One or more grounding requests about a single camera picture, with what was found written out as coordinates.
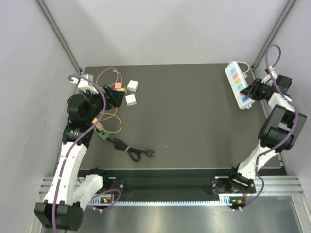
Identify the pink charger plug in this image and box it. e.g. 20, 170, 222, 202
114, 82, 122, 90

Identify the yellow charger cable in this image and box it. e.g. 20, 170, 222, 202
97, 106, 122, 134

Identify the grey slotted cable duct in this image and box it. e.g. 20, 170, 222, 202
89, 195, 246, 207

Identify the pink charger cable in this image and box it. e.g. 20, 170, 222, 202
96, 67, 123, 90

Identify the white power strip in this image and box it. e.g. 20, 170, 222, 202
225, 61, 255, 110

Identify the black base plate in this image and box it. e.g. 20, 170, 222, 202
78, 168, 256, 205

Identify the white charger cable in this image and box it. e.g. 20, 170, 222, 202
237, 61, 251, 79

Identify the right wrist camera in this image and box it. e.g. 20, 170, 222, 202
262, 66, 277, 85

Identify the black power cord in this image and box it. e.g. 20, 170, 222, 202
108, 137, 156, 163

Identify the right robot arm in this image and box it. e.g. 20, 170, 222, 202
226, 75, 307, 193

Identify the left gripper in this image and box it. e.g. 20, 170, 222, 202
82, 84, 124, 123

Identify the orange small charger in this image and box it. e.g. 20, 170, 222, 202
92, 118, 104, 131

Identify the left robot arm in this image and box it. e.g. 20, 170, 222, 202
34, 85, 125, 232

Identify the white square charger plug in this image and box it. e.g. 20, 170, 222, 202
125, 94, 137, 106

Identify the green power strip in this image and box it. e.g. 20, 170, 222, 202
94, 128, 110, 141

